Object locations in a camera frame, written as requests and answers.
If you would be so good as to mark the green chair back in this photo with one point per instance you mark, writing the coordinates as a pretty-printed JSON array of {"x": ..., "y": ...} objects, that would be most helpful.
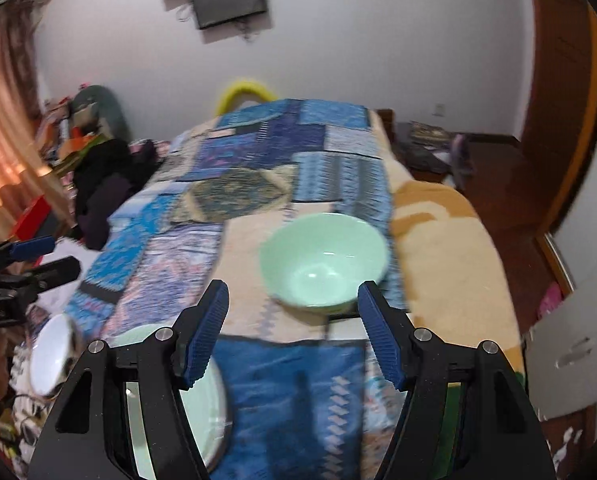
[{"x": 101, "y": 110}]

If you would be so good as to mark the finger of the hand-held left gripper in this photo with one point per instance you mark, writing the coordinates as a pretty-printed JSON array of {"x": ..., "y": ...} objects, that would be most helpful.
[
  {"x": 31, "y": 249},
  {"x": 58, "y": 270}
]

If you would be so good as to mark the brown wooden wardrobe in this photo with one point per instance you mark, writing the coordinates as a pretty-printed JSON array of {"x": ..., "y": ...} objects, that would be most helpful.
[{"x": 563, "y": 110}]

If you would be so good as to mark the black clothing pile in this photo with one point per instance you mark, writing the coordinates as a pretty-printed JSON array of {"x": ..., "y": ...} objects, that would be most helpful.
[{"x": 103, "y": 190}]

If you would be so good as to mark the colourful clutter pile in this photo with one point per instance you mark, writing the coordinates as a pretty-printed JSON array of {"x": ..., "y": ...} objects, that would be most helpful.
[{"x": 71, "y": 130}]

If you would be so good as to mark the blue patchwork blanket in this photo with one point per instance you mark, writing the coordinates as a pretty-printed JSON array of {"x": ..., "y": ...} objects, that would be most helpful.
[{"x": 288, "y": 400}]

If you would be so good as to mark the red box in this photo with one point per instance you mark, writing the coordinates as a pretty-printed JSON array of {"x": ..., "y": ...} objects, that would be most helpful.
[{"x": 31, "y": 217}]

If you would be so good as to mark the yellow curved tube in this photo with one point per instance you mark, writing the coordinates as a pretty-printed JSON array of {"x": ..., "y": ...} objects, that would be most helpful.
[{"x": 241, "y": 91}]

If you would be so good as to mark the white bowl with black spots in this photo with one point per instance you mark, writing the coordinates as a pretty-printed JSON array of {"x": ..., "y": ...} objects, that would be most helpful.
[{"x": 51, "y": 355}]

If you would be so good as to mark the white folded cloth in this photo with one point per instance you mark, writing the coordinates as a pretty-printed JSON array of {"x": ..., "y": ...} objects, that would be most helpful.
[{"x": 58, "y": 302}]

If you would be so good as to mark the white wall socket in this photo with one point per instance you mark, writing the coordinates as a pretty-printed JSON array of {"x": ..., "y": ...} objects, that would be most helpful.
[{"x": 438, "y": 109}]

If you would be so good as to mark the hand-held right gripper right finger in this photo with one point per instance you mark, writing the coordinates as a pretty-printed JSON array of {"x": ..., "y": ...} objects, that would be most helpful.
[{"x": 383, "y": 340}]

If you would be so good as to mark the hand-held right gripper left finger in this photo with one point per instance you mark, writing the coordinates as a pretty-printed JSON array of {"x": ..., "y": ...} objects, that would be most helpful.
[{"x": 206, "y": 340}]

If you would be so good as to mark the orange brown curtain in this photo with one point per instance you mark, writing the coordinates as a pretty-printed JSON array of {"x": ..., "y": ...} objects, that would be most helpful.
[{"x": 8, "y": 125}]

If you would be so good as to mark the white cardboard sheet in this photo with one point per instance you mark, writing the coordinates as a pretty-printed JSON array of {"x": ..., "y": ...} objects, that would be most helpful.
[{"x": 573, "y": 340}]

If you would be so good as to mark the small black screen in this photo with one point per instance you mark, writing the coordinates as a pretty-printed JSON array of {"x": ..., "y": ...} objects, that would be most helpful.
[{"x": 231, "y": 2}]

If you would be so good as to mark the green bowl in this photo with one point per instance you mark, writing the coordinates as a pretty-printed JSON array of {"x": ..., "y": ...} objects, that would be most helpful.
[{"x": 323, "y": 265}]

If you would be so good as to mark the green plate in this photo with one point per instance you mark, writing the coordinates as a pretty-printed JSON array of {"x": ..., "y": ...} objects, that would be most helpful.
[{"x": 203, "y": 405}]

